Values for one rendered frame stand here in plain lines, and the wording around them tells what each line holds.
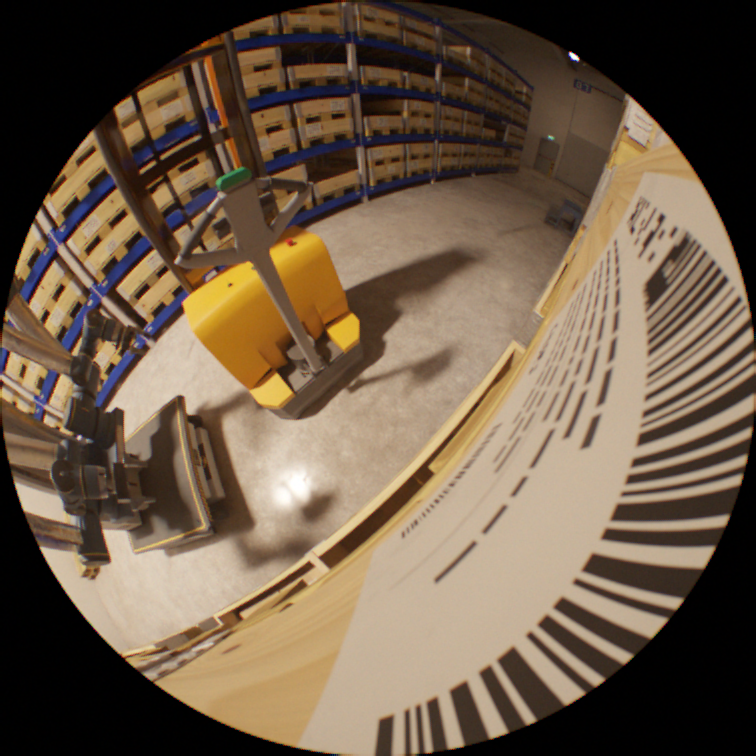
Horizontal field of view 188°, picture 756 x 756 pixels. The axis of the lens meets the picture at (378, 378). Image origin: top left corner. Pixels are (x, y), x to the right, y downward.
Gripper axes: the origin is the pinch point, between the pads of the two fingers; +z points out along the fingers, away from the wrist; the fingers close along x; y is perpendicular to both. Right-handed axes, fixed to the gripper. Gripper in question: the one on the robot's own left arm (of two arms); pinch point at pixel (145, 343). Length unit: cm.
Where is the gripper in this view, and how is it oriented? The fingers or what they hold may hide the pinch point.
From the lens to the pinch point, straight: 138.8
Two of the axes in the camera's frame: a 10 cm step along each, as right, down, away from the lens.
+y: 7.6, -6.2, -2.0
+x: -5.0, -7.5, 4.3
